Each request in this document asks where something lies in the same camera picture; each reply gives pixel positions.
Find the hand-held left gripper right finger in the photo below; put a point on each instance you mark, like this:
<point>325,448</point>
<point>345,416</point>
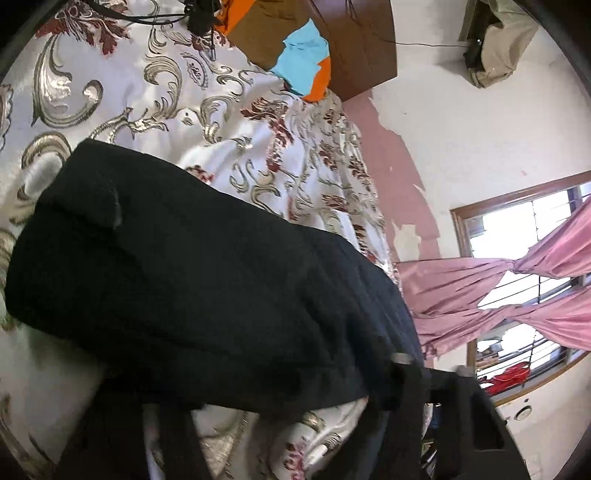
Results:
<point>406,415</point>

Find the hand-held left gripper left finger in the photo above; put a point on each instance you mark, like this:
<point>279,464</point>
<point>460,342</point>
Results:
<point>180,443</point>

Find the large black garment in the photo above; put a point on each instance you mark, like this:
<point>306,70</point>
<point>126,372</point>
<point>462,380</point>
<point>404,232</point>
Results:
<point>207,277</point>

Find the red cloth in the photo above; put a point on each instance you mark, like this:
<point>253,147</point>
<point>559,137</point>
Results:
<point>508,376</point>

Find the pink curtain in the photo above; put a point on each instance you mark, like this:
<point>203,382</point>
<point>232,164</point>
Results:
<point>563,323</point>
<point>443,286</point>

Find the wooden framed window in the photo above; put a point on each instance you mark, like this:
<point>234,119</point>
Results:
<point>498,221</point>

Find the floral bedspread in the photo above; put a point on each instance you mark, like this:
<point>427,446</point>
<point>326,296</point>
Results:
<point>138,83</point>

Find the wooden headboard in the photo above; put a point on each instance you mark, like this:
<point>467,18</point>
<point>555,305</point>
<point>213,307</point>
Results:
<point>364,46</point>

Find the beige cloth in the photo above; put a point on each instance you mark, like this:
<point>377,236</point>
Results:
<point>503,46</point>

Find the black device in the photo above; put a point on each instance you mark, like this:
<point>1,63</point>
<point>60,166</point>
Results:
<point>201,16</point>

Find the white round wall fitting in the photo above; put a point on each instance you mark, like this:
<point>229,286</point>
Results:
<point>524,411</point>

